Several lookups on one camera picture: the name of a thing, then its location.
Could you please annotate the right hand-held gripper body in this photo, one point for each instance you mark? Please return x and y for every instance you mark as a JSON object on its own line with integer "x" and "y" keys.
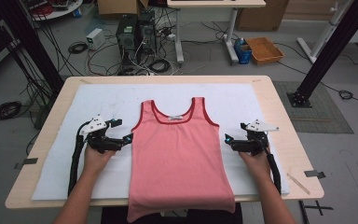
{"x": 256, "y": 137}

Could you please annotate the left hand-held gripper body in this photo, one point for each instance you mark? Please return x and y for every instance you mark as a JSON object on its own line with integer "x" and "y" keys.
{"x": 97, "y": 132}

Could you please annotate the pink tank top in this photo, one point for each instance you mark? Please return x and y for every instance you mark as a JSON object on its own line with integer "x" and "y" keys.
{"x": 177, "y": 155}

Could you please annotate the person's right hand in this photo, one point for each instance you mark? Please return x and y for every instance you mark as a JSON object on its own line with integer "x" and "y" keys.
{"x": 258, "y": 165}

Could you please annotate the person's left hand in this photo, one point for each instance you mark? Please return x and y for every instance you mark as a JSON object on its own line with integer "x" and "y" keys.
{"x": 96, "y": 161}

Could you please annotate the white foam mat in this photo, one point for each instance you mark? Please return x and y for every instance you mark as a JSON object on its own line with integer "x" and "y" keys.
{"x": 105, "y": 99}

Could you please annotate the thin wooden stick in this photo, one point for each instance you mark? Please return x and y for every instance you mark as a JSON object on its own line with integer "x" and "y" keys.
{"x": 298, "y": 183}

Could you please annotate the black tape strip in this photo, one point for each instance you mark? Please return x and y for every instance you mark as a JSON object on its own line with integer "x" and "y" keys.
{"x": 313, "y": 174}
{"x": 28, "y": 161}

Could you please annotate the grey floor mat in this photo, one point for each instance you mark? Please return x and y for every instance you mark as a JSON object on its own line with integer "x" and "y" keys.
{"x": 320, "y": 109}

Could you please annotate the blue box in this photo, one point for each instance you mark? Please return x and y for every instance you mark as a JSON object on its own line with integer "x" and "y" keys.
{"x": 242, "y": 51}

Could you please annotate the person's dark clothing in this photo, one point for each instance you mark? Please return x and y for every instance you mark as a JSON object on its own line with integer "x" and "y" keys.
{"x": 208, "y": 216}

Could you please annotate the black computer tower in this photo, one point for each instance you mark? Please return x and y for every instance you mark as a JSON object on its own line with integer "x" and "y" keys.
{"x": 147, "y": 31}
{"x": 126, "y": 37}

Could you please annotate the white power supply box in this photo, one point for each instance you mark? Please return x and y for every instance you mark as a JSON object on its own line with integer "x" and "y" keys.
{"x": 95, "y": 38}

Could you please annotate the large cardboard box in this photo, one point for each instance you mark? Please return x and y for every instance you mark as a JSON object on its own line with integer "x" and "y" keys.
{"x": 261, "y": 15}

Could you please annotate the small cardboard box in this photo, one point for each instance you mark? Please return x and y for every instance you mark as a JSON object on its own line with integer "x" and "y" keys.
{"x": 118, "y": 6}

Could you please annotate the white metal stand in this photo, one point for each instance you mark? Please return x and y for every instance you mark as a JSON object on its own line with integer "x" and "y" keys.
{"x": 323, "y": 34}

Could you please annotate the round white table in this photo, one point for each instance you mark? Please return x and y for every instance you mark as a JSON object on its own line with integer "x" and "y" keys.
{"x": 59, "y": 11}

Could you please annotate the white stand legs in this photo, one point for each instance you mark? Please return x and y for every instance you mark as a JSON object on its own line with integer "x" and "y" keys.
{"x": 214, "y": 3}

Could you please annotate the black metal post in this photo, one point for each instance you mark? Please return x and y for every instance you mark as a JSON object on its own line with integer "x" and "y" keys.
{"x": 329, "y": 53}
{"x": 31, "y": 40}

